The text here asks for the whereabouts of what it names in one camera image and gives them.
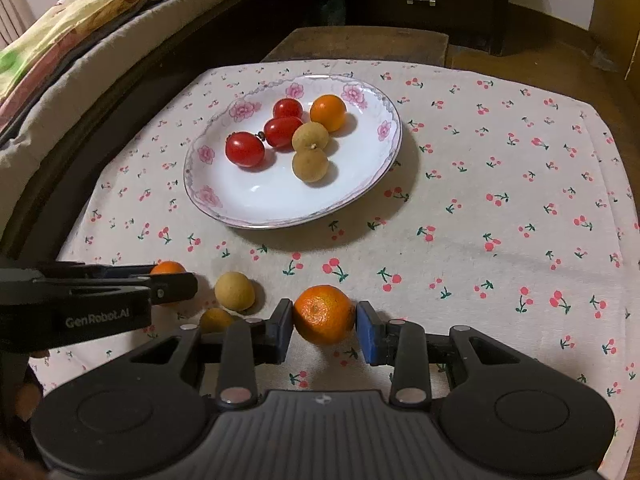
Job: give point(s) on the small orange tangerine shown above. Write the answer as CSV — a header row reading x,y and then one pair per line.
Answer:
x,y
329,111

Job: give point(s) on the wooden wardrobe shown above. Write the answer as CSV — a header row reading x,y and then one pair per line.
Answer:
x,y
615,27

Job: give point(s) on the red cherry tomato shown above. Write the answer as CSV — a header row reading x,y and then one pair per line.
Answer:
x,y
244,149
287,107

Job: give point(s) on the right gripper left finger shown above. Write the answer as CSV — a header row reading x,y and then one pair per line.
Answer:
x,y
246,345

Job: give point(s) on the oval red tomato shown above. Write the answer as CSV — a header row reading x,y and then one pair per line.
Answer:
x,y
278,132

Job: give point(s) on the cherry print tablecloth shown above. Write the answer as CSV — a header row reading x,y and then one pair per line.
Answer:
x,y
452,198

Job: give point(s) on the large brown longan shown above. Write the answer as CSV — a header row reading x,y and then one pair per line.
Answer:
x,y
310,135

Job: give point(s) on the white floral plate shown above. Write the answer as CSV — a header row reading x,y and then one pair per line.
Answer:
x,y
292,150

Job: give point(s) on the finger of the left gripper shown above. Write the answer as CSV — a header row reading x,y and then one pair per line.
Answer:
x,y
153,289
70,269

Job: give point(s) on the dark wooden bed frame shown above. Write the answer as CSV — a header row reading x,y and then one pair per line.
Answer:
x,y
243,31

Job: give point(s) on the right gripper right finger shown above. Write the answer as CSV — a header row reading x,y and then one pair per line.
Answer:
x,y
402,345

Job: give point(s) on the colourful floral quilt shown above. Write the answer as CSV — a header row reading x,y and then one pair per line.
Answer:
x,y
62,27

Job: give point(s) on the wooden low table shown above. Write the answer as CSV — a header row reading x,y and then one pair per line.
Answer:
x,y
373,43

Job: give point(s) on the grey bed mattress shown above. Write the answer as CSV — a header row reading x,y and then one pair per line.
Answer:
x,y
117,48

